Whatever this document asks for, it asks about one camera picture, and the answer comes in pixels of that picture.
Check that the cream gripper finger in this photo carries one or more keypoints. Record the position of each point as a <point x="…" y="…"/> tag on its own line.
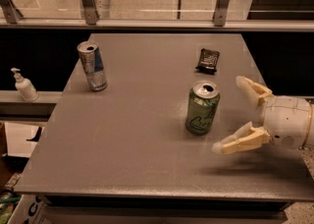
<point x="245" y="138"/>
<point x="255" y="92"/>

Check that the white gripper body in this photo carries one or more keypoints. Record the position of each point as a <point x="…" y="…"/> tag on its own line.
<point x="287" y="121"/>

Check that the green soda can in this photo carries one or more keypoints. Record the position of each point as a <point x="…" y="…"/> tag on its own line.
<point x="203" y="100"/>

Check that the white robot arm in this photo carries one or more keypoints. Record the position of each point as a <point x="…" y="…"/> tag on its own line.
<point x="311" y="123"/>

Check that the silver blue energy drink can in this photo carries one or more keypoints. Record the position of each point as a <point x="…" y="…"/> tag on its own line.
<point x="90" y="58"/>

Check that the black snack packet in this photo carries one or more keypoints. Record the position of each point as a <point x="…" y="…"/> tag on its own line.
<point x="208" y="61"/>

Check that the white pump lotion bottle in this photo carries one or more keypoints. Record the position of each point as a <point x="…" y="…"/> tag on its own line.
<point x="24" y="86"/>

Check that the white cardboard box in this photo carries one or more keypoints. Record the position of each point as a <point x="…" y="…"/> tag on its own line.
<point x="30" y="210"/>

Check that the grey metal bracket far left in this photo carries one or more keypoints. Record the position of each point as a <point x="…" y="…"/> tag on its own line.
<point x="11" y="13"/>

